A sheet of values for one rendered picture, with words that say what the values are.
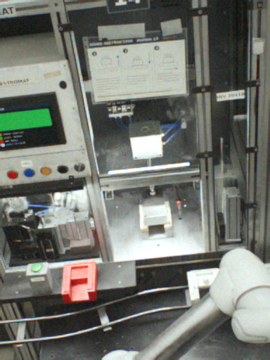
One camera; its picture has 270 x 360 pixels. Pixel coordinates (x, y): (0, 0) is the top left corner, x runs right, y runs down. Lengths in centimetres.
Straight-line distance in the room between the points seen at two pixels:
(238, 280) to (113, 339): 83
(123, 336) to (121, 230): 44
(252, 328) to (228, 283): 17
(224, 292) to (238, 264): 9
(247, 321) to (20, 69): 101
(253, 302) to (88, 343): 93
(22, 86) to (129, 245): 89
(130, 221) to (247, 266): 89
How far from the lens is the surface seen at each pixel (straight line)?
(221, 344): 239
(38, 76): 187
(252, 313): 170
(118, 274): 234
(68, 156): 203
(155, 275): 272
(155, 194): 242
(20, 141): 198
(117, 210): 261
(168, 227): 242
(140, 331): 245
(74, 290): 232
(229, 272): 180
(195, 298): 227
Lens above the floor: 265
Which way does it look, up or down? 39 degrees down
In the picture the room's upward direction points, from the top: 8 degrees counter-clockwise
